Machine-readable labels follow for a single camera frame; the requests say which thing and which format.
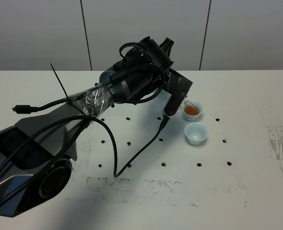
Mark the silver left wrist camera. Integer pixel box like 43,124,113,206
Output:
163,68,193,117

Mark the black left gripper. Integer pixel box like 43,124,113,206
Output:
112,36,174,101

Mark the blue porcelain teacup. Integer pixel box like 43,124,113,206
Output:
182,100,203,122
184,122,208,145

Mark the loose black usb cable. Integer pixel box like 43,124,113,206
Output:
12,99,70,115

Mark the black cable tie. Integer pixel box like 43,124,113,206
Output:
50,63,86,116

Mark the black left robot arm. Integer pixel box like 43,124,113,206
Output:
0,37,174,217

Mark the near blue porcelain teacup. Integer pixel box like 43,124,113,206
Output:
184,122,208,145

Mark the far blue porcelain teacup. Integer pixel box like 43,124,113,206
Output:
182,100,203,122

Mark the black camera cable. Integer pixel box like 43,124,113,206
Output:
113,115,169,178

